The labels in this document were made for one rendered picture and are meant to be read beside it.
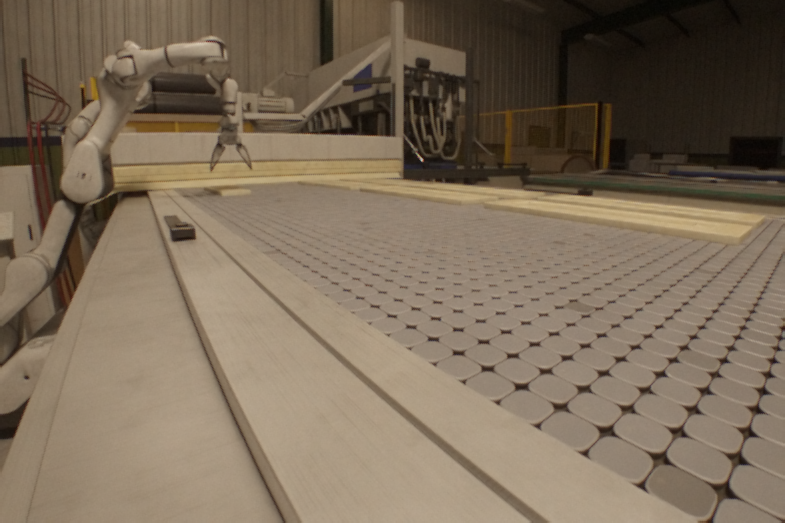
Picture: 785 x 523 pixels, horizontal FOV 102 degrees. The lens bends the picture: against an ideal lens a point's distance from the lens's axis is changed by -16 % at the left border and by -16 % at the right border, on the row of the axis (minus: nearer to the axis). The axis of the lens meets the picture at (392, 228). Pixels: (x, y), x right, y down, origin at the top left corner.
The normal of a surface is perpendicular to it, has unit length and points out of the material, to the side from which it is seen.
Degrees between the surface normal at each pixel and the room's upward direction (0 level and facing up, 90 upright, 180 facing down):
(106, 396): 0
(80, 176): 90
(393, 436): 0
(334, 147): 90
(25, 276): 90
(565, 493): 0
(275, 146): 90
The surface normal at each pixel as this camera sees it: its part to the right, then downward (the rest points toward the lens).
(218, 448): 0.00, -0.98
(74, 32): 0.59, 0.15
